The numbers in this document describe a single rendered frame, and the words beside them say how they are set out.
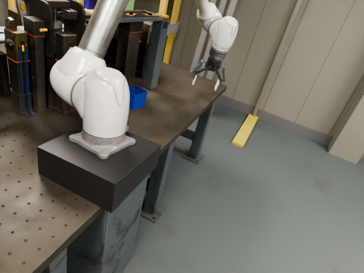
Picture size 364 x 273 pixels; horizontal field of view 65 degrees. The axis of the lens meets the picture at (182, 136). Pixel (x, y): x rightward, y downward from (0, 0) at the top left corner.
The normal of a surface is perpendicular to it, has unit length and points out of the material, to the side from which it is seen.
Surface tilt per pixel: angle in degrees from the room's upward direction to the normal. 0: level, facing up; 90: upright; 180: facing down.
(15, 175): 0
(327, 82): 90
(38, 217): 0
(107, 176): 5
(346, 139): 90
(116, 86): 60
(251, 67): 90
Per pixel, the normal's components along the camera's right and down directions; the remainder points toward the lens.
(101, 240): -0.40, 0.40
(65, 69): -0.47, -0.18
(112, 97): 0.42, 0.26
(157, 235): 0.22, -0.83
